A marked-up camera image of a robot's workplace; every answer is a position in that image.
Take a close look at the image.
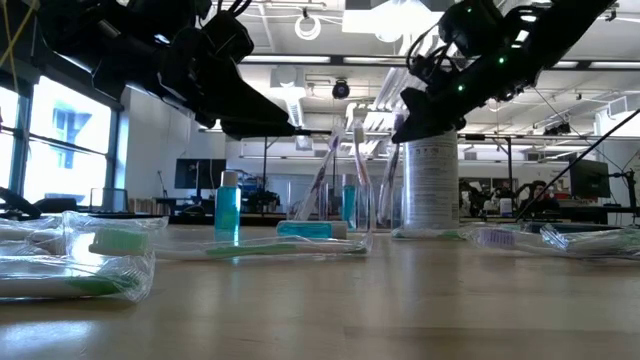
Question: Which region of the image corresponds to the black desk monitor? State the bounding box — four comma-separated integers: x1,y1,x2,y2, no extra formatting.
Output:
568,158,612,200

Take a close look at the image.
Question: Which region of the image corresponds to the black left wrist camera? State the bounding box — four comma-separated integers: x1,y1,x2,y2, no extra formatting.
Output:
202,10,255,65

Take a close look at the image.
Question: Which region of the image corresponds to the black wall television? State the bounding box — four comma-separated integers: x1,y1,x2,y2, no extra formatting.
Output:
173,158,228,190

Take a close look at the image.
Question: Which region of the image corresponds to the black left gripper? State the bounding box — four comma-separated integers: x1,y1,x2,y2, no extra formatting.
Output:
94,29,297,142

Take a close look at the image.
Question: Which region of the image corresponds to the green toothbrush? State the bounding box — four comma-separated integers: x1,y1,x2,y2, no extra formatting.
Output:
391,225,475,241
538,222,640,261
87,227,374,262
0,253,157,304

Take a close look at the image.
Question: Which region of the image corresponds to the yellow cable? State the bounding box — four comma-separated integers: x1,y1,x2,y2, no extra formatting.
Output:
0,0,40,94

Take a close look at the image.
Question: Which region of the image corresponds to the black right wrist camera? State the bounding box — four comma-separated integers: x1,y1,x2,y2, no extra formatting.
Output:
438,2,505,57

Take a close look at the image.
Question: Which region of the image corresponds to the black office chair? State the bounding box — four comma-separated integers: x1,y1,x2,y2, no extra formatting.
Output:
33,196,80,215

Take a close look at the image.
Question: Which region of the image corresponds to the long ceiling light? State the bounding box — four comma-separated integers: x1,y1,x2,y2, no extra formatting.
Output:
239,53,332,65
343,54,407,66

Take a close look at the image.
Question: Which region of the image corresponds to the white cylindrical wipes canister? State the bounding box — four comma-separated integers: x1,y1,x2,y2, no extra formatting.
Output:
402,130,460,232

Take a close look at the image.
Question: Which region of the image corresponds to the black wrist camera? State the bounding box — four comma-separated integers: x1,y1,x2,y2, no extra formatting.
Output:
202,10,255,65
438,2,505,57

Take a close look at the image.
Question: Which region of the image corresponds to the large window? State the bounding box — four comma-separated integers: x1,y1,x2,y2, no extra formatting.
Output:
0,74,114,209

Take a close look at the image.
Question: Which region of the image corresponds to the white ventilation duct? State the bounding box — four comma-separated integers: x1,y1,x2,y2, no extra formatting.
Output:
269,64,307,129

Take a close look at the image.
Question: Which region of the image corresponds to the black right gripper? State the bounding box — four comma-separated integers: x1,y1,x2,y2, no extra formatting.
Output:
392,54,536,145

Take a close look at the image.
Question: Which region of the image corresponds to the white cable coil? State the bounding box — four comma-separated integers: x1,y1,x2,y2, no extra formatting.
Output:
293,13,323,42

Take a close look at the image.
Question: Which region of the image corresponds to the person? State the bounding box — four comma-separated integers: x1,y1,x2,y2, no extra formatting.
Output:
517,179,561,217

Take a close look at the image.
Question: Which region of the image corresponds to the small blue mouthwash bottle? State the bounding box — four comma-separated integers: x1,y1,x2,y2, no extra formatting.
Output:
276,220,349,240
341,173,358,230
214,170,243,236

